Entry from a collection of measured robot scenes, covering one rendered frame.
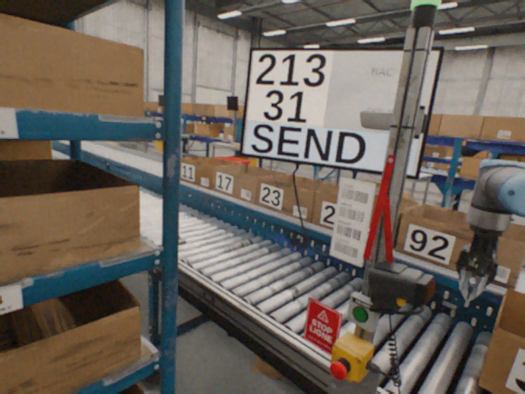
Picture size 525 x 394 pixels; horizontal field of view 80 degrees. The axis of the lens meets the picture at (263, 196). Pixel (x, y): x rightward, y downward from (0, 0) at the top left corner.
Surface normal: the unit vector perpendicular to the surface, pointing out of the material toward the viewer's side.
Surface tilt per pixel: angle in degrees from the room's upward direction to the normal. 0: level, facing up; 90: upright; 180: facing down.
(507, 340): 90
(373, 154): 86
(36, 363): 91
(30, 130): 90
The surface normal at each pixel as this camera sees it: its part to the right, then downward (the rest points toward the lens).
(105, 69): 0.73, 0.23
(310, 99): -0.38, 0.11
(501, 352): -0.69, 0.11
